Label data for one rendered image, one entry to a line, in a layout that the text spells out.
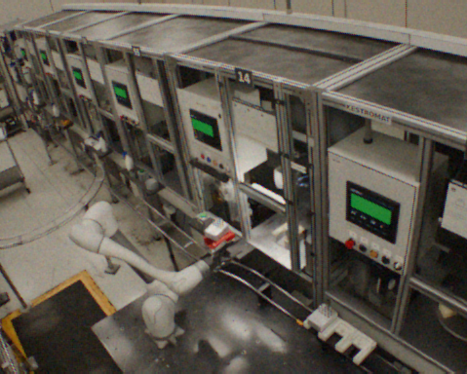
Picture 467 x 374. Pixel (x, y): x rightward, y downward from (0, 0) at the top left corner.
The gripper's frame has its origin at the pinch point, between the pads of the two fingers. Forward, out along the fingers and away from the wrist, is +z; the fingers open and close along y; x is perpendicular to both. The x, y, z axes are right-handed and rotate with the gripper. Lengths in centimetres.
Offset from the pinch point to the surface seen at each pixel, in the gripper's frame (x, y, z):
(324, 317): -57, -20, 7
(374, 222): -74, 44, 18
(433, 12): 78, 45, 380
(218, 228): 30.4, -10.4, 10.4
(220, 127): 24, 56, 20
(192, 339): -1, -44, -41
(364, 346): -81, -26, 10
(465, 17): 38, 46, 380
